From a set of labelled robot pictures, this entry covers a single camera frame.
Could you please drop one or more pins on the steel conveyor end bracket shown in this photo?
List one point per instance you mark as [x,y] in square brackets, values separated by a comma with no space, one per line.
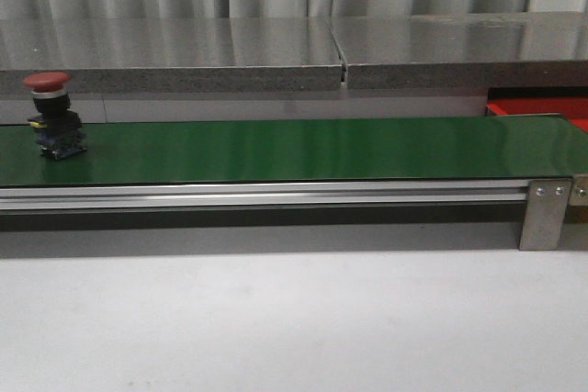
[579,191]

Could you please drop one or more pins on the red plastic tray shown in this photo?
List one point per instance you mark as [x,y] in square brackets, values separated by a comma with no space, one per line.
[573,109]

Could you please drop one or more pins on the aluminium conveyor frame rail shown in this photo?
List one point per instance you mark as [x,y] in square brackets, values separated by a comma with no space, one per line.
[20,199]

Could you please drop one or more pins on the grey stone countertop slab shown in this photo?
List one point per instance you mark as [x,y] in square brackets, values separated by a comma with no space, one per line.
[538,49]
[173,55]

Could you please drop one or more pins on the grey stone countertop right slab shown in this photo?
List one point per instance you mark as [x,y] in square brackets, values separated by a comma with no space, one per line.
[538,49]

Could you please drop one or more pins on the steel conveyor leg bracket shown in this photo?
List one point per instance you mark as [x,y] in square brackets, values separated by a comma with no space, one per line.
[546,206]

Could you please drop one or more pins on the green conveyor belt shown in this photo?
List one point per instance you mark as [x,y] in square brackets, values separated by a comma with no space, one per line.
[303,150]

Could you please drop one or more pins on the grey stone countertop left slab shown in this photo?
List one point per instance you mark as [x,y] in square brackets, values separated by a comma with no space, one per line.
[173,55]

